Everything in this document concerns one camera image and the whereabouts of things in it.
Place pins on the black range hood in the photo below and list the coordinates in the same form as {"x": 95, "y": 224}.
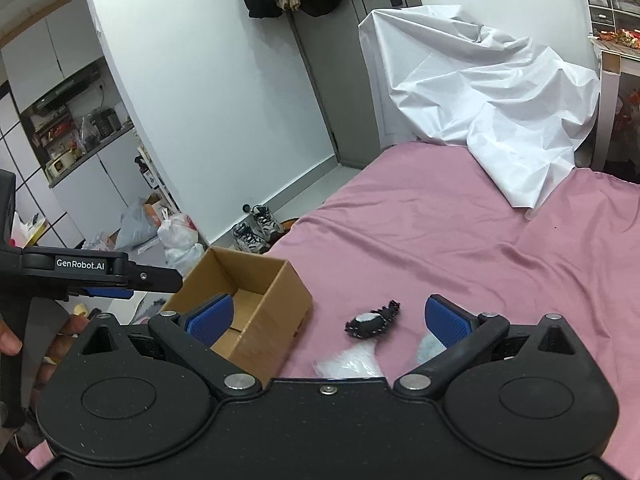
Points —
{"x": 65, "y": 95}

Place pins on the pile of snack packets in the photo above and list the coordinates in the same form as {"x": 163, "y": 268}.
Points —
{"x": 622, "y": 39}

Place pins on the white pack red print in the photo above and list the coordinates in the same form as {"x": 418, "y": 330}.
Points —
{"x": 20, "y": 230}

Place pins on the grey drawer organizer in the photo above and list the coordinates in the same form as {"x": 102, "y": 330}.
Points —
{"x": 600, "y": 7}

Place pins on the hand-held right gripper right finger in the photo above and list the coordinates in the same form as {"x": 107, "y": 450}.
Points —
{"x": 445, "y": 322}

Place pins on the grey door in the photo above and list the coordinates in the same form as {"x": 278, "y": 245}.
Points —
{"x": 350, "y": 85}

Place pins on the white plastic bag red print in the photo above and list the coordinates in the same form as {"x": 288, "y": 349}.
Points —
{"x": 175, "y": 230}

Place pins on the white fluffy item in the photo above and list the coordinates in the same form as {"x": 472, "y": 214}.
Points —
{"x": 347, "y": 364}

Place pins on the plain white plastic bag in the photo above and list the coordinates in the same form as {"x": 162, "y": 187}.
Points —
{"x": 185, "y": 260}

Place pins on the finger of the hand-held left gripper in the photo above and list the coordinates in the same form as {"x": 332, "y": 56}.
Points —
{"x": 155, "y": 279}
{"x": 107, "y": 292}

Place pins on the black and white plush toy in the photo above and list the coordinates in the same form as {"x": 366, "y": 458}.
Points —
{"x": 370, "y": 324}

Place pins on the white desk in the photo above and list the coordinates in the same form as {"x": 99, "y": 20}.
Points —
{"x": 607, "y": 105}

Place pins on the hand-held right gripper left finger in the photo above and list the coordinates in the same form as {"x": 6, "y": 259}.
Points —
{"x": 210, "y": 317}

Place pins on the grey plastic bag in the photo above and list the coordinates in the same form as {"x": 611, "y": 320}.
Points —
{"x": 134, "y": 227}

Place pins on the black kitchen appliance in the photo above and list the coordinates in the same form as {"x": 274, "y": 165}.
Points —
{"x": 106, "y": 120}

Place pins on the orange carton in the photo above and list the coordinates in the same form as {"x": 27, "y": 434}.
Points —
{"x": 156, "y": 205}

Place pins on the grey sneaker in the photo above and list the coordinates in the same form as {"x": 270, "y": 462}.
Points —
{"x": 250, "y": 238}
{"x": 266, "y": 220}

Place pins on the white draped sheet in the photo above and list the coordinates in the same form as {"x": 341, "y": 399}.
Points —
{"x": 480, "y": 85}

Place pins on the person's left hand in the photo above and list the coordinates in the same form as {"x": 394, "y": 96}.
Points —
{"x": 72, "y": 325}

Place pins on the white kitchen cabinet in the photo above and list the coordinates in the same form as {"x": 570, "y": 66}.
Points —
{"x": 100, "y": 180}

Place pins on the brown cardboard box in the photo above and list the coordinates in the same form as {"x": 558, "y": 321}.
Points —
{"x": 260, "y": 310}

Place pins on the pink bed sheet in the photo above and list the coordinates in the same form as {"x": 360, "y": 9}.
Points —
{"x": 410, "y": 240}

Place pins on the cream rice cooker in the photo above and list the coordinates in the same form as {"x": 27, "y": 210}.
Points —
{"x": 57, "y": 167}

